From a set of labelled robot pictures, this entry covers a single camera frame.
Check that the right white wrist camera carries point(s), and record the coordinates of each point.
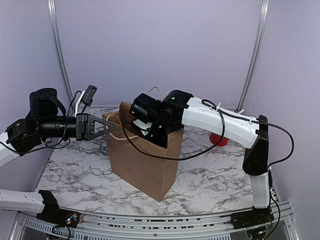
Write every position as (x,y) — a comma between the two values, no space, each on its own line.
(143,127)

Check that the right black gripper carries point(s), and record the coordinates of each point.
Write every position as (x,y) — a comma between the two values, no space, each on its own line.
(165,143)

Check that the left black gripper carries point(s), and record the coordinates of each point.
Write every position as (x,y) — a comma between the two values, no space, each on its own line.
(84,131)

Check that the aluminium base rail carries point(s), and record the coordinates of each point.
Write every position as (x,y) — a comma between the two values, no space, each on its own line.
(230,225)

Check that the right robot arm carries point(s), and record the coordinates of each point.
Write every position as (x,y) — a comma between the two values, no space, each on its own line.
(156,119)

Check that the left aluminium frame post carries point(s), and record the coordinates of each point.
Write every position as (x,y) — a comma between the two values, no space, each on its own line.
(58,48)

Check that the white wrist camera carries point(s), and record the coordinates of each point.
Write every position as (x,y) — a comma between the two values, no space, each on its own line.
(85,99)
(143,127)

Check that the aluminium frame post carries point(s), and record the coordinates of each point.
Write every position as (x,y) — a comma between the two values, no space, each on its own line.
(260,32)
(58,48)

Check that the red cylindrical container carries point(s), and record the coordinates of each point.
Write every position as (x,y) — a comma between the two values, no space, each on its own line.
(217,140)

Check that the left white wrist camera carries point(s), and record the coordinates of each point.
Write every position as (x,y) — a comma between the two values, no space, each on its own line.
(85,99)

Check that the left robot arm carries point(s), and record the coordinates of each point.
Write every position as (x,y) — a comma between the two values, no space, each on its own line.
(47,119)

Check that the brown paper bag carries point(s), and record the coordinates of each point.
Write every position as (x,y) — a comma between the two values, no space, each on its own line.
(146,166)

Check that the right aluminium frame post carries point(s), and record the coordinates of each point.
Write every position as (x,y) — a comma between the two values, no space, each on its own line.
(260,32)

